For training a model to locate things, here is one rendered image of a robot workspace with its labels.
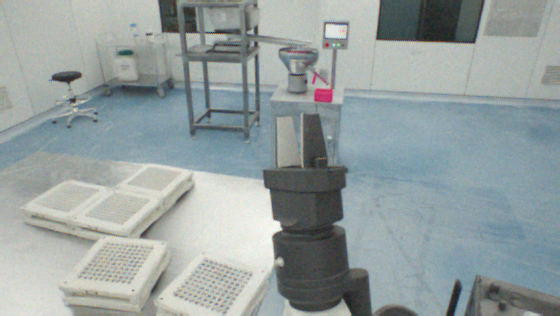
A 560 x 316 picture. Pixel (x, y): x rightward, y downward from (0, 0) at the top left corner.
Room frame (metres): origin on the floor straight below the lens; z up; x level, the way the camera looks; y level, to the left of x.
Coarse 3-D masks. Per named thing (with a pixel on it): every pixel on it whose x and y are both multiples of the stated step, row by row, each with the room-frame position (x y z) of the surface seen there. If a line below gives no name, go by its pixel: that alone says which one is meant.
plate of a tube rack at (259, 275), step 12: (204, 252) 0.99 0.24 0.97; (192, 264) 0.93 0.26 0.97; (228, 264) 0.93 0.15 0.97; (240, 264) 0.93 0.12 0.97; (180, 276) 0.88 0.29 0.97; (240, 276) 0.88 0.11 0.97; (252, 276) 0.88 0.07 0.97; (264, 276) 0.88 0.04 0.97; (168, 288) 0.83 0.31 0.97; (252, 288) 0.83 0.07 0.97; (156, 300) 0.79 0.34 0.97; (168, 300) 0.79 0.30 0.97; (180, 300) 0.79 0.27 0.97; (240, 300) 0.79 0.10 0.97; (252, 300) 0.80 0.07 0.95; (192, 312) 0.74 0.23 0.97; (204, 312) 0.74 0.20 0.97; (216, 312) 0.74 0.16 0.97; (228, 312) 0.74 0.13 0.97; (240, 312) 0.74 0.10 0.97
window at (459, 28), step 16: (384, 0) 5.87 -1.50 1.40; (400, 0) 5.83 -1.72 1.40; (416, 0) 5.79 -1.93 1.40; (432, 0) 5.75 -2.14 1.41; (448, 0) 5.72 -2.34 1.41; (464, 0) 5.68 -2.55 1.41; (480, 0) 5.64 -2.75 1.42; (384, 16) 5.86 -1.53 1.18; (400, 16) 5.82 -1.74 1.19; (416, 16) 5.78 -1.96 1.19; (432, 16) 5.75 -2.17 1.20; (448, 16) 5.71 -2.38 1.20; (464, 16) 5.67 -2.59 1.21; (480, 16) 5.63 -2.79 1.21; (384, 32) 5.86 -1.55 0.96; (400, 32) 5.82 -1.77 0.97; (416, 32) 5.78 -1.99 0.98; (432, 32) 5.74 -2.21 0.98; (448, 32) 5.70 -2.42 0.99; (464, 32) 5.66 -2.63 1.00
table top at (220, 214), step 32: (32, 160) 1.81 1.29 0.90; (64, 160) 1.81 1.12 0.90; (96, 160) 1.81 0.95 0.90; (0, 192) 1.48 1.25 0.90; (32, 192) 1.48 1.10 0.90; (192, 192) 1.49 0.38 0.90; (224, 192) 1.49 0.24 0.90; (256, 192) 1.49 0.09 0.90; (0, 224) 1.24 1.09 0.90; (160, 224) 1.24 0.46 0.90; (192, 224) 1.24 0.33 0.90; (224, 224) 1.24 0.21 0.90; (256, 224) 1.24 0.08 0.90; (0, 256) 1.05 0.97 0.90; (32, 256) 1.05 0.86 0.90; (64, 256) 1.05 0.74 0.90; (192, 256) 1.06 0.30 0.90; (224, 256) 1.06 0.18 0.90; (256, 256) 1.06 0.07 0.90; (0, 288) 0.90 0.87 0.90; (32, 288) 0.90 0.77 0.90; (160, 288) 0.90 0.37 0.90
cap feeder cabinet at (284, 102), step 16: (272, 96) 3.37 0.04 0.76; (288, 96) 3.37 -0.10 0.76; (304, 96) 3.37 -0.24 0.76; (336, 96) 3.38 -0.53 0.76; (272, 112) 3.27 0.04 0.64; (288, 112) 3.25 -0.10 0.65; (304, 112) 3.22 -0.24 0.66; (320, 112) 3.20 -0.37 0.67; (336, 112) 3.17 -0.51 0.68; (272, 128) 3.27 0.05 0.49; (336, 128) 3.17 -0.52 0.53; (272, 144) 3.27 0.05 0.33; (336, 144) 3.17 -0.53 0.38; (272, 160) 3.27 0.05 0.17; (336, 160) 3.17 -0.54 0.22
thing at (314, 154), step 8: (312, 112) 0.41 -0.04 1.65; (304, 120) 0.40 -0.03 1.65; (312, 120) 0.40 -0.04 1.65; (320, 120) 0.41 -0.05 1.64; (304, 128) 0.39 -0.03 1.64; (312, 128) 0.40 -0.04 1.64; (320, 128) 0.40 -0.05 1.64; (304, 136) 0.39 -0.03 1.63; (312, 136) 0.39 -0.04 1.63; (320, 136) 0.40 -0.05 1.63; (304, 144) 0.39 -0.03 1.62; (312, 144) 0.39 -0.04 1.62; (320, 144) 0.39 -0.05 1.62; (304, 152) 0.38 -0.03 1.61; (312, 152) 0.38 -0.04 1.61; (320, 152) 0.39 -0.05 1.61; (304, 160) 0.38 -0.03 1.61; (312, 160) 0.38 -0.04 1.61; (320, 160) 0.38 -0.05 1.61; (312, 168) 0.38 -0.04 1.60; (320, 168) 0.37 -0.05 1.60
